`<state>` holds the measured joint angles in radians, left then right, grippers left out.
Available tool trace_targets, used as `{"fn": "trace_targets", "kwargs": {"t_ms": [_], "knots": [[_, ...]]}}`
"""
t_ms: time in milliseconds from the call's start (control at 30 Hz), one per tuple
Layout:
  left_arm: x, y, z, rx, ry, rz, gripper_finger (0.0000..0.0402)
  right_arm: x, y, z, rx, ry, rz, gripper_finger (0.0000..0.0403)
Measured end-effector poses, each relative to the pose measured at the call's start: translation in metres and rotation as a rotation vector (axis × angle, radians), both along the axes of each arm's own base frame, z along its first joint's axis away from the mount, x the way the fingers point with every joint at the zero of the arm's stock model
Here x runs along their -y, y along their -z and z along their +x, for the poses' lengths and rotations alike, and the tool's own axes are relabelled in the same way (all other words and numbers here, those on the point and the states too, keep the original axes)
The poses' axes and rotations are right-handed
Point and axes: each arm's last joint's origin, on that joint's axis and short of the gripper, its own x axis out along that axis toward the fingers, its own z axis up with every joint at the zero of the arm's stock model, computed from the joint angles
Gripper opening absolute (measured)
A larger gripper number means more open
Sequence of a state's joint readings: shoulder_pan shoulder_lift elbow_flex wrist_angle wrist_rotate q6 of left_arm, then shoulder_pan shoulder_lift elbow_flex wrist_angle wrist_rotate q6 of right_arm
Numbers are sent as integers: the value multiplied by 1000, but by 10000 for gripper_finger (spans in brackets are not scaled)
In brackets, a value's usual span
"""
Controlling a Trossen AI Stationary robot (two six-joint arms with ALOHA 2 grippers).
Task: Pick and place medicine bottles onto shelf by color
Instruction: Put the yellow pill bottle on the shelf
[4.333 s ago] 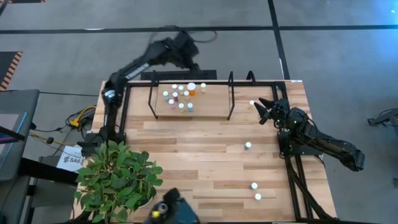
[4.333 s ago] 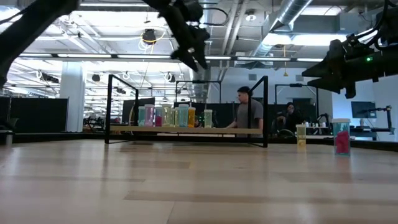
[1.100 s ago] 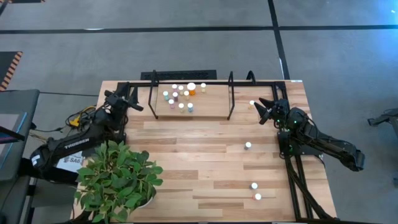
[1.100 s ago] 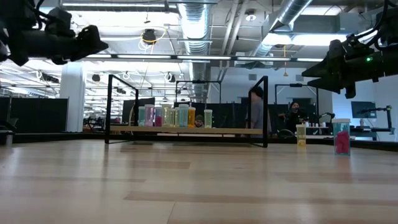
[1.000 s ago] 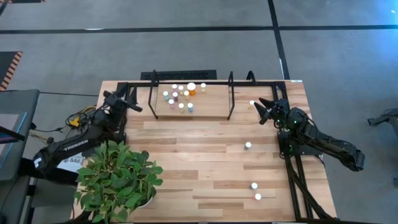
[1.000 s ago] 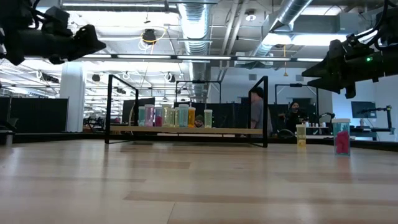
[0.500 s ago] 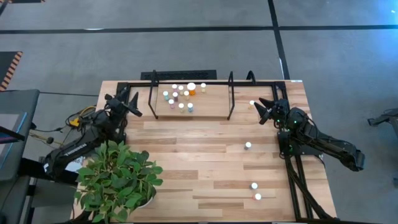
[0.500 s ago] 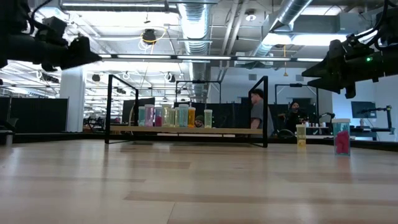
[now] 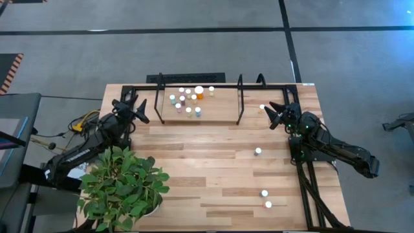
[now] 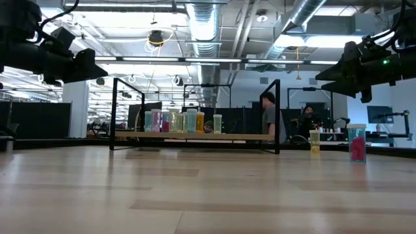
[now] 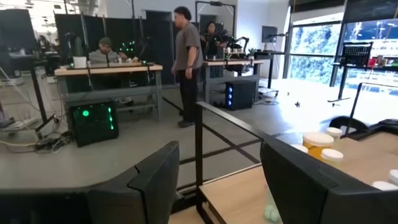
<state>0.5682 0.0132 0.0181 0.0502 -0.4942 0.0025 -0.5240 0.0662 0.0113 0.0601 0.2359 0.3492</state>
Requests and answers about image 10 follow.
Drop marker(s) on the large orange medicine bottle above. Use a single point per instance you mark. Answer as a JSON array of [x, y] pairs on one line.
[[200, 123]]

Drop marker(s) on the black metal table frame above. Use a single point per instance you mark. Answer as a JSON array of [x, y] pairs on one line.
[[65, 143]]

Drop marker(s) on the pink medicine bottle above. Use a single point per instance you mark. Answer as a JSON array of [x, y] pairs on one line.
[[156, 122]]

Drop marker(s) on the teal medicine bottle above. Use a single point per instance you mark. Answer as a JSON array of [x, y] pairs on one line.
[[148, 123]]

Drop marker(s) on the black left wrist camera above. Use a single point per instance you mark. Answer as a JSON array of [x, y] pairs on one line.
[[62, 37]]

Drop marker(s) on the white column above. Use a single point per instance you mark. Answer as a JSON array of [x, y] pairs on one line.
[[75, 110]]

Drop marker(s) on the silver round air duct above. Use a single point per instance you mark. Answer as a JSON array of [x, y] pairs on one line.
[[203, 26], [302, 11]]

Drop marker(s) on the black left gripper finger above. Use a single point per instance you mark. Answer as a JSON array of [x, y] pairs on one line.
[[53, 82], [83, 66]]

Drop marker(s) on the person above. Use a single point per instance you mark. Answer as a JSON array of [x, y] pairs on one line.
[[269, 117], [307, 123], [208, 126]]

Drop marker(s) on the dark monitor on arm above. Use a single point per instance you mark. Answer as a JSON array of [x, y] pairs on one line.
[[380, 114]]

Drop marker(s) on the black desk monitors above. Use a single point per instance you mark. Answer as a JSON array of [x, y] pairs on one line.
[[135, 113]]

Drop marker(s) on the wooden shelf black metal frame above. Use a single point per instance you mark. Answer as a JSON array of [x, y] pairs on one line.
[[234, 136]]

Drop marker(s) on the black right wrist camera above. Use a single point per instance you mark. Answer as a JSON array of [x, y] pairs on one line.
[[370, 44]]

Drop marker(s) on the black metal rig frame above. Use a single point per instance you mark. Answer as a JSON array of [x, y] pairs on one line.
[[208, 85], [308, 88]]

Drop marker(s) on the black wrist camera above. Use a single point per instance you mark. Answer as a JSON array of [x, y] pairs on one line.
[[370, 44], [62, 37]]

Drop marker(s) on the black partition wall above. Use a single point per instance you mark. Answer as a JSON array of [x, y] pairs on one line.
[[39, 120]]

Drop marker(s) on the blue bottle with red pills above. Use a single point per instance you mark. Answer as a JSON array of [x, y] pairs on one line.
[[165, 125], [357, 146]]

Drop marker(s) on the long ceiling light strip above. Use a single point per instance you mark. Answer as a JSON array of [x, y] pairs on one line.
[[149, 59]]

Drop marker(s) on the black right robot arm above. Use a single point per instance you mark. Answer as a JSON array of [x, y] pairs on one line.
[[408, 32]]

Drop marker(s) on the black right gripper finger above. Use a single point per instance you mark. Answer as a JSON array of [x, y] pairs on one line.
[[354, 88], [347, 66]]

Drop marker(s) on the black ceiling camera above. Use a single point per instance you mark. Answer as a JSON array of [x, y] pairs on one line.
[[156, 37]]

